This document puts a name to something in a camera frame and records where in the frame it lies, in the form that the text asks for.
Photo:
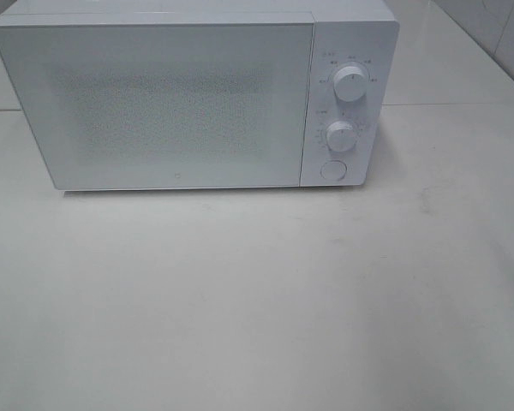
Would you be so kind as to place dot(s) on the white timer knob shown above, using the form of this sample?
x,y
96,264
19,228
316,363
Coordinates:
x,y
341,136

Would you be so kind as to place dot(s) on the upper white control knob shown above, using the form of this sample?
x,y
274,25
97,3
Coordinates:
x,y
350,82

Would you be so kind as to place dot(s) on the white microwave door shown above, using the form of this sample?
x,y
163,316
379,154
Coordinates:
x,y
163,107

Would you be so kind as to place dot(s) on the white microwave oven body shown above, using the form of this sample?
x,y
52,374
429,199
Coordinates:
x,y
364,32

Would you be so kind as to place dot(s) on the round white door button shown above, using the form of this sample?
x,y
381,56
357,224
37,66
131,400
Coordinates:
x,y
334,170

